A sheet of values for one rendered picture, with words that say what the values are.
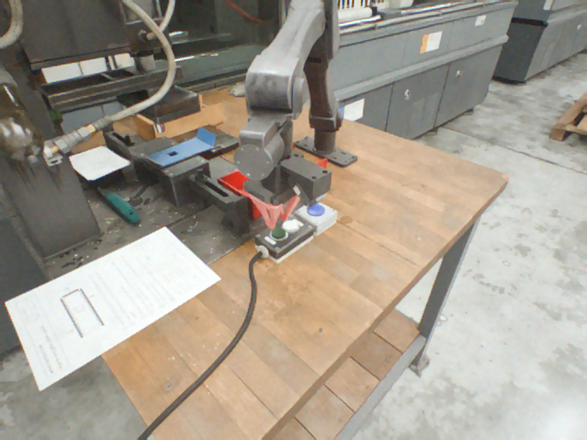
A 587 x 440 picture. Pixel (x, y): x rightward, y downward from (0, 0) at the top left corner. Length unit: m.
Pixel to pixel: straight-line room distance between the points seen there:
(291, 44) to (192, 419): 0.55
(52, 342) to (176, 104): 0.47
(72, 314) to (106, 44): 0.46
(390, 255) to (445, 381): 1.01
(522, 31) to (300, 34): 4.69
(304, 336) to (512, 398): 1.27
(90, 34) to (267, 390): 0.62
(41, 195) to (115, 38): 0.31
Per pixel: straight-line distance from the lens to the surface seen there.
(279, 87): 0.53
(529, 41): 5.21
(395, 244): 0.76
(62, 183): 0.78
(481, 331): 1.89
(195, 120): 1.21
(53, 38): 0.72
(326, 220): 0.75
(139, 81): 0.81
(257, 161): 0.50
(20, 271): 1.68
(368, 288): 0.66
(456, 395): 1.67
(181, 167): 0.85
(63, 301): 0.74
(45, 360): 0.67
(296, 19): 0.67
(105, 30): 0.75
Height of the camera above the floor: 1.39
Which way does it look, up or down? 38 degrees down
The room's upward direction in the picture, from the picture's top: straight up
